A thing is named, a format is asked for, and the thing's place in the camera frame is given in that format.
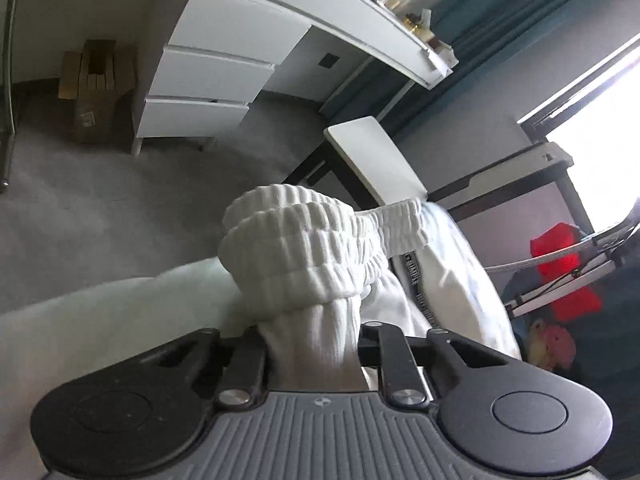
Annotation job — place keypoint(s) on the white dressing desk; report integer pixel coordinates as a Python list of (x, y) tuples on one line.
[(203, 63)]

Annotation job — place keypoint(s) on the red cloth on rack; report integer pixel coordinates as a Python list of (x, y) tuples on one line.
[(577, 304)]

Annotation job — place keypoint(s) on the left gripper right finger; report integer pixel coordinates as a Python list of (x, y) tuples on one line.
[(385, 348)]

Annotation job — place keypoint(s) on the pink plush toy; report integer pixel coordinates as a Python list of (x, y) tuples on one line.
[(550, 346)]

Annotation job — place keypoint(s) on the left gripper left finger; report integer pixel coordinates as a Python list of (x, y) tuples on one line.
[(243, 381)]

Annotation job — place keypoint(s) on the cardboard box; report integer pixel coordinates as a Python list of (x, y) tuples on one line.
[(95, 79)]

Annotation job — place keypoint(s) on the black frame side table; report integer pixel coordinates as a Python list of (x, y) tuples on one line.
[(515, 175)]

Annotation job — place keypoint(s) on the teal curtain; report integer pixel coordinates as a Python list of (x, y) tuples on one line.
[(484, 34)]

